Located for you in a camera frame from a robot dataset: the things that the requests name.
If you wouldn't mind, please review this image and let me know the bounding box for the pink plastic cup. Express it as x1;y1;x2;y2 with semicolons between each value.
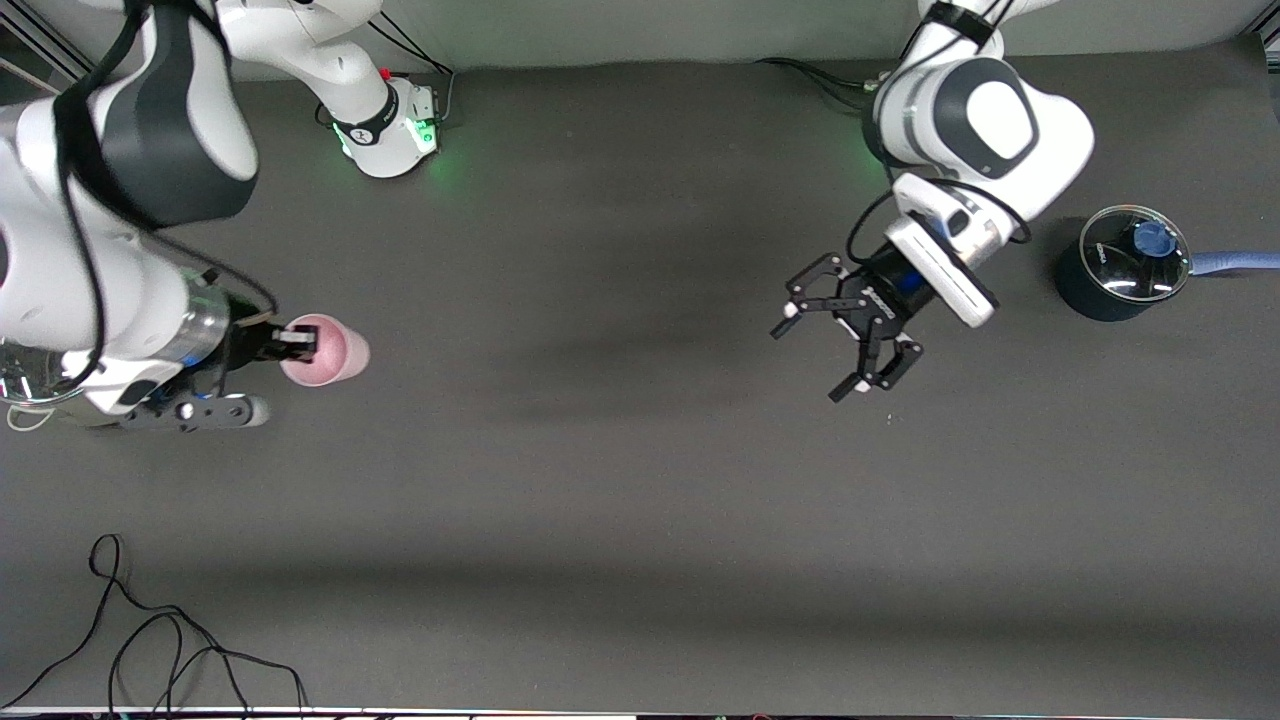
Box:
280;313;371;389

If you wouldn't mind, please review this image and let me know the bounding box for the dark blue saucepan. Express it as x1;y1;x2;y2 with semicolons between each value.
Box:
1055;205;1280;323

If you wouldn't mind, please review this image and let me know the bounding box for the pale green cooking pot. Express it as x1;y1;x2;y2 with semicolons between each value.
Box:
0;340;131;433

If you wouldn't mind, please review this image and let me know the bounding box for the glass lid beige knob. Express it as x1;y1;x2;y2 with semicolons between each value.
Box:
0;340;89;407

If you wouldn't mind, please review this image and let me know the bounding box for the glass lid blue knob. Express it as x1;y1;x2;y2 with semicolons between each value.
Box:
1080;205;1194;302

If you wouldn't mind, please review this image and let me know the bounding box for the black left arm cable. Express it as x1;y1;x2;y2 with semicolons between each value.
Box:
846;180;1033;266

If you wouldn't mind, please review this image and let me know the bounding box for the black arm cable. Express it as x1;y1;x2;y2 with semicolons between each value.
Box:
846;180;1033;266
50;0;281;391

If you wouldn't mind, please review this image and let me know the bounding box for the black left base cable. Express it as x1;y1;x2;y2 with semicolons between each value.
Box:
757;57;881;96
800;65;881;113

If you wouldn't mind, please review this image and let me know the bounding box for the black base cable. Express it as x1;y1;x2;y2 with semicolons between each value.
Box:
757;57;881;96
800;65;881;113
375;30;456;126
382;10;449;73

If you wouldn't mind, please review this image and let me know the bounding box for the thin black loose cable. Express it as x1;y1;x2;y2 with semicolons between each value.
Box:
0;533;309;716

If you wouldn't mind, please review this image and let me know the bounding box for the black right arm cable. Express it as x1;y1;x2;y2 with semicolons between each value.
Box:
50;0;281;391

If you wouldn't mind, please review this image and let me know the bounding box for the black right base cable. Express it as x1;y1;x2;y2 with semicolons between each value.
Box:
375;30;456;126
382;10;449;73

